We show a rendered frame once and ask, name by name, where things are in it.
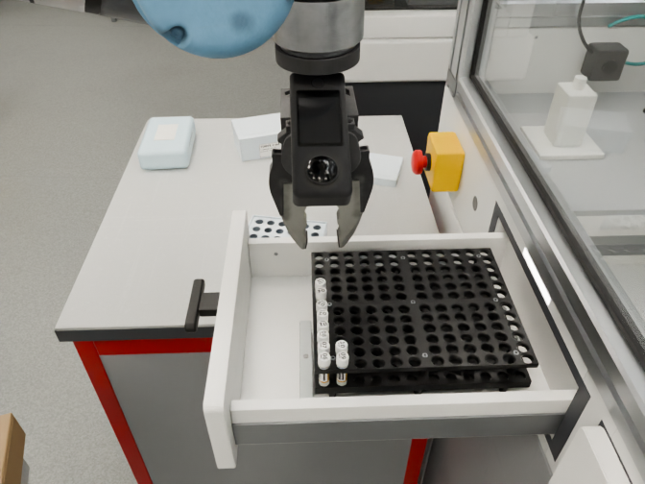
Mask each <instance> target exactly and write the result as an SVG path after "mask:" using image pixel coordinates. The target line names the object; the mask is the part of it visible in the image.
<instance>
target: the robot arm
mask: <svg viewBox="0 0 645 484"><path fill-rule="evenodd" d="M19 1H24V2H30V3H35V4H39V5H44V6H50V7H55V8H60V9H66V10H70V11H75V12H84V11H85V12H90V13H95V14H100V15H103V16H108V17H113V18H118V19H123V20H128V21H132V22H137V23H142V24H148V25H150V26H151V27H152V28H153V29H154V30H155V31H156V32H157V33H158V34H160V35H161V36H163V37H165V38H166V39H167V40H168V41H169V42H171V43H172V44H174V45H175V46H177V47H178V48H179V49H181V50H183V51H185V52H188V53H190V54H193V55H196V56H199V57H203V58H210V59H227V58H234V57H237V56H241V55H244V54H247V53H248V52H250V51H253V50H254V49H256V48H258V47H259V46H261V45H262V44H264V43H265V42H266V41H267V40H269V39H270V38H271V37H273V40H274V42H275V60H276V63H277V64H278V65H279V66H280V67H281V68H283V69H285V70H287V71H290V72H293V73H292V74H291V75H290V88H281V94H280V124H281V132H279V133H278V134H277V142H278V143H280V144H281V149H272V159H273V161H272V162H271V164H270V172H269V187H270V192H271V195H272V197H273V200H274V202H275V206H276V208H277V211H278V213H279V215H280V216H281V218H282V221H283V223H284V225H285V227H286V229H287V231H288V232H289V234H290V235H291V237H292V238H293V240H294V241H295V242H296V243H297V244H298V246H299V247H300V248H301V249H303V250H304V249H306V247H307V243H308V232H307V230H306V226H307V214H306V212H305V209H306V208H307V207H308V206H337V207H338V210H337V213H336V214H337V223H338V225H339V227H338V228H337V229H336V231H337V239H338V245H339V248H343V247H344V246H345V245H346V243H347V242H348V240H349V239H350V238H351V236H352V235H353V233H355V231H356V229H357V227H358V224H359V222H360V220H361V217H362V214H363V212H365V209H366V206H367V203H368V201H369V198H370V194H371V191H372V188H373V171H372V166H371V162H370V148H369V146H368V145H365V146H359V141H360V140H362V139H363V138H364V136H363V131H362V130H361V129H359V128H358V121H359V114H358V109H357V106H356V101H355V96H354V91H353V87H352V86H346V84H345V75H344V74H343V73H340V72H344V71H347V70H348V69H350V68H352V67H354V66H355V65H356V64H357V63H358V62H359V60H360V41H361V40H362V39H363V36H364V20H365V0H19ZM346 93H348V94H349V95H346ZM288 94H290V95H288Z"/></svg>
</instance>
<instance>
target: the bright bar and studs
mask: <svg viewBox="0 0 645 484"><path fill-rule="evenodd" d="M299 398H300V399H305V398H313V367H312V332H311V321H299Z"/></svg>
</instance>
